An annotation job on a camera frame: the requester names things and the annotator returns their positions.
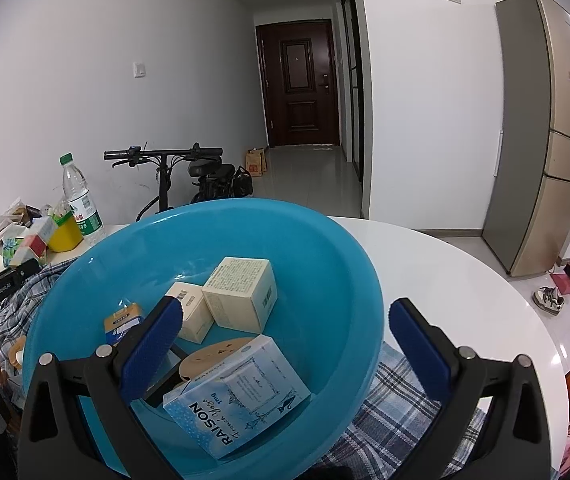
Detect black bicycle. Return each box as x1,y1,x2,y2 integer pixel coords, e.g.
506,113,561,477
104,142,238,223

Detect small cream box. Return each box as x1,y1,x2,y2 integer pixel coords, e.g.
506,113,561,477
165,281,216,344

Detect black bag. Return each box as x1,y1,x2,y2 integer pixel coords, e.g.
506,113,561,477
232,165,254,199

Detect clear water bottle green cap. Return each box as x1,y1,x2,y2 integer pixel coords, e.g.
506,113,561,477
60,152,106,247

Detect blue white printed box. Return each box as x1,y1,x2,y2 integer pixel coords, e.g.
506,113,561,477
162,334,312,461

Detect brown paper bag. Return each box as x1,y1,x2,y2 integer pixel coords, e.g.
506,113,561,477
246,147,268,178

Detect brown perforated round disc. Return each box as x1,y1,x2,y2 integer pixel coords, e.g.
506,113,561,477
177,339,256,396

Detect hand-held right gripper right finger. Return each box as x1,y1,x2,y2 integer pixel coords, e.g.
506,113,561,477
389,297,553,480

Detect dark framed glass door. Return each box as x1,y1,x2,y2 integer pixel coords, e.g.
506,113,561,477
340,0,366,183

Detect yellow container green rim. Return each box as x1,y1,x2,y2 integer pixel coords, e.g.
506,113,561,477
46,210,84,253

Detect gold grey refrigerator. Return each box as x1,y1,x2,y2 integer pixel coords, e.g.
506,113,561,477
481,0,570,278

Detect white red small box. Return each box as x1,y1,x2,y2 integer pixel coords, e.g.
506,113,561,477
22,216,59,261

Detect grey sneaker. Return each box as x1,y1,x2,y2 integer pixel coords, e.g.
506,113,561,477
532,286,566,316

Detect large cream cube box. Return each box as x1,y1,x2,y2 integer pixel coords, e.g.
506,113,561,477
201,256,278,335

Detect small orange blue carton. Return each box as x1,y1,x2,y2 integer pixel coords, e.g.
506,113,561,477
103,301,146,346

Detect blue plastic basin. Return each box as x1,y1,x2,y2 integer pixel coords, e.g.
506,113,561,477
22,197,384,478

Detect dark brown entrance door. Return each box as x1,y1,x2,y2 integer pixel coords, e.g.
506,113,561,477
256,19,342,148

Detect green tissue pack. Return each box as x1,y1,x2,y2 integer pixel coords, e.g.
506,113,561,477
2,236,33,267

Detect blue plaid cloth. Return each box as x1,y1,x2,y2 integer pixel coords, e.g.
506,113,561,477
0,260,486,480

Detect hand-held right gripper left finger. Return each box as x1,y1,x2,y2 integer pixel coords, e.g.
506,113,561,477
17,296,186,480

